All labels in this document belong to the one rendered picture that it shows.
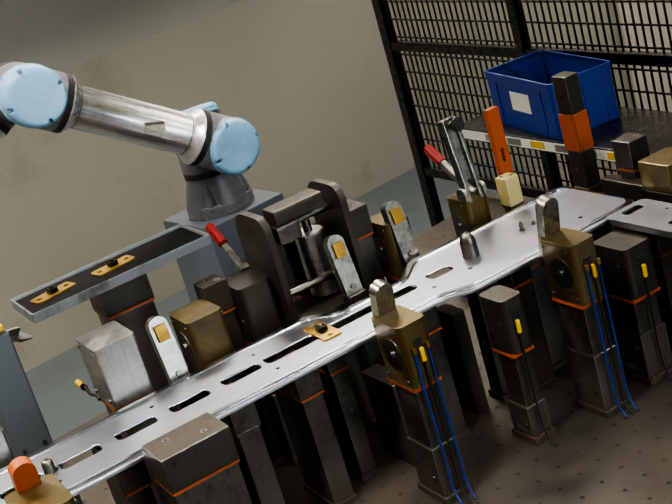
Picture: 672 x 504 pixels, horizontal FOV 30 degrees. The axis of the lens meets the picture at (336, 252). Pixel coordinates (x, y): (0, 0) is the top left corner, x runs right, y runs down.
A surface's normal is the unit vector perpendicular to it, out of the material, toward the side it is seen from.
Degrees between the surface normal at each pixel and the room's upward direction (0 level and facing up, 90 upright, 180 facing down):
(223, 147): 94
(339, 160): 90
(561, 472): 0
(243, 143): 94
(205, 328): 90
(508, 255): 0
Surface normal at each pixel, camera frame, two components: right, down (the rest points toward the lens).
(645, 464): -0.27, -0.90
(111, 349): 0.50, 0.17
